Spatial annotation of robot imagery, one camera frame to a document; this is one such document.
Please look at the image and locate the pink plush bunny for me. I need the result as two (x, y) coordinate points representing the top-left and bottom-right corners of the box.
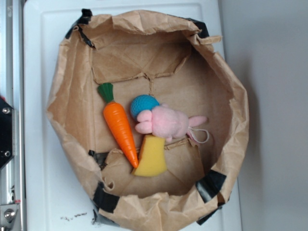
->
(135, 103), (210, 144)

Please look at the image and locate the orange toy carrot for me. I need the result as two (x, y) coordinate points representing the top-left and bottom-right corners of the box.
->
(98, 83), (139, 168)

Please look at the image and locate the yellow sponge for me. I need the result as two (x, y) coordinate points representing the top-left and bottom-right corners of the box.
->
(132, 134), (167, 177)

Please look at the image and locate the brown paper bag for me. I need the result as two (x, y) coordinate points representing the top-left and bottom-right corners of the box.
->
(47, 10), (249, 231)

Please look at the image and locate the black mounting bracket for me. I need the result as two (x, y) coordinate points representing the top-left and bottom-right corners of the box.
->
(0, 96), (13, 170)

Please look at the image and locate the metal frame rail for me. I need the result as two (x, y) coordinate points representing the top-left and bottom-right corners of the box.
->
(0, 0), (27, 231)

